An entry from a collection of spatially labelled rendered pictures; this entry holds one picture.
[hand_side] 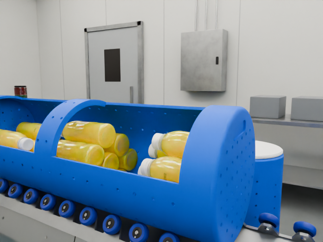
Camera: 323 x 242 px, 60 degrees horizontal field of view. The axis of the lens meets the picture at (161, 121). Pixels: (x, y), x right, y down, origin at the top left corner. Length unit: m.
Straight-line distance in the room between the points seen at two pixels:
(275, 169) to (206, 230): 0.57
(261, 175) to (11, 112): 0.92
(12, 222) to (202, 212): 0.62
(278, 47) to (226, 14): 0.82
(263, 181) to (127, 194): 0.57
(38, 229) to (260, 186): 0.69
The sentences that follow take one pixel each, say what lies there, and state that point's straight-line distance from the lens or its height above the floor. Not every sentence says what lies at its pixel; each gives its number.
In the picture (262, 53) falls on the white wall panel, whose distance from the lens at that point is 3.90.
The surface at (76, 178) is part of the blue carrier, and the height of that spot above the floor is 1.07.
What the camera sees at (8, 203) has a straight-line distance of 0.98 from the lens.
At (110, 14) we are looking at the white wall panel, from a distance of 5.15.
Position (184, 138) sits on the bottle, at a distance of 0.60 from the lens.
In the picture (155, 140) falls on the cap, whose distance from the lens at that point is 0.64.
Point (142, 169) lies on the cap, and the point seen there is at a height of 1.09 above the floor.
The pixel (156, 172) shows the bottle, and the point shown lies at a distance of 0.58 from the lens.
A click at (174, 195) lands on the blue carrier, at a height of 1.09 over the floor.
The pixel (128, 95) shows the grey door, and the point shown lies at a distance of 4.75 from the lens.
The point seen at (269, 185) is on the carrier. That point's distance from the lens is 1.04.
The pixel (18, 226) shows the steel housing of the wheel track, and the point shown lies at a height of 0.88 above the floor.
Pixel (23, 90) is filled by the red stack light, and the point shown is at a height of 1.24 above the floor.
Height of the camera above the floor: 1.28
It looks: 8 degrees down
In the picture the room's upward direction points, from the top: straight up
